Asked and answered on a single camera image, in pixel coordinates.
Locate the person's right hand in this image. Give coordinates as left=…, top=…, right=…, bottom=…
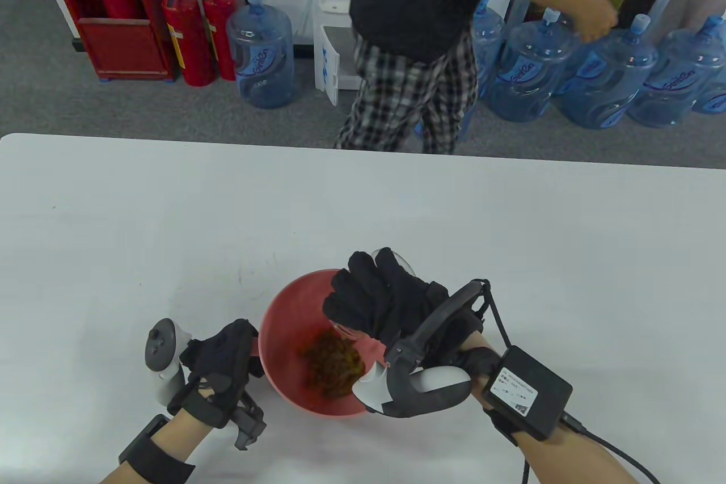
left=322, top=249, right=503, bottom=377

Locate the person's left hand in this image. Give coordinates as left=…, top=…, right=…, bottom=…
left=167, top=318, right=266, bottom=429

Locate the glass storage jar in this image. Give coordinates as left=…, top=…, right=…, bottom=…
left=332, top=249, right=416, bottom=340

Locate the pink salad bowl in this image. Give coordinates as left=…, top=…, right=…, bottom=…
left=258, top=268, right=392, bottom=418

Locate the pile of raisins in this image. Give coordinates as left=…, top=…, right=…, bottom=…
left=303, top=331, right=366, bottom=398

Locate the person's right forearm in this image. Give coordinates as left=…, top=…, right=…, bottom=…
left=465, top=331, right=630, bottom=484

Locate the person's left forearm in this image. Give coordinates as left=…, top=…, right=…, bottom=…
left=99, top=409, right=227, bottom=484

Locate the grey left hand controller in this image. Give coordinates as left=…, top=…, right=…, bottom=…
left=146, top=318, right=193, bottom=408

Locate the grey hand controller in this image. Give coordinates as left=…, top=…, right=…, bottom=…
left=352, top=280, right=491, bottom=419
left=146, top=318, right=193, bottom=408

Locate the black left wrist sensor box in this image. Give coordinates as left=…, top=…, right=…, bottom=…
left=118, top=415, right=172, bottom=465

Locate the black wrist sensor box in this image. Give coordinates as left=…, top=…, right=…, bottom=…
left=482, top=346, right=573, bottom=439
left=118, top=415, right=172, bottom=465

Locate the grey right hand controller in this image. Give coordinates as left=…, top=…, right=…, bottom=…
left=352, top=280, right=491, bottom=419

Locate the black right wrist sensor box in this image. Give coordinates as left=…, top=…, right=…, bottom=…
left=482, top=346, right=573, bottom=439

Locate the single blue water jug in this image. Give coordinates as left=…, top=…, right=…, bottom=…
left=226, top=0, right=296, bottom=109

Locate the row of blue water jugs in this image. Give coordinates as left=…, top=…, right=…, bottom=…
left=457, top=0, right=726, bottom=130

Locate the red fire extinguisher cabinet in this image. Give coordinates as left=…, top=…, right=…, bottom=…
left=38, top=0, right=174, bottom=82

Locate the black left glove mount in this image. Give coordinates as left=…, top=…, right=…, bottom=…
left=230, top=390, right=267, bottom=451

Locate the black left wrist strap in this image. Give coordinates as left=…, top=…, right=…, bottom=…
left=120, top=436, right=196, bottom=484

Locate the black wrist strap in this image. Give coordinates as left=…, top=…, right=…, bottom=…
left=120, top=436, right=196, bottom=484
left=483, top=406, right=521, bottom=447

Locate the black right wrist strap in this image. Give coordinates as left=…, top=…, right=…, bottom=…
left=483, top=406, right=521, bottom=447

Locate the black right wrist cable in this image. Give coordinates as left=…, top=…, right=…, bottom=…
left=559, top=415, right=661, bottom=484

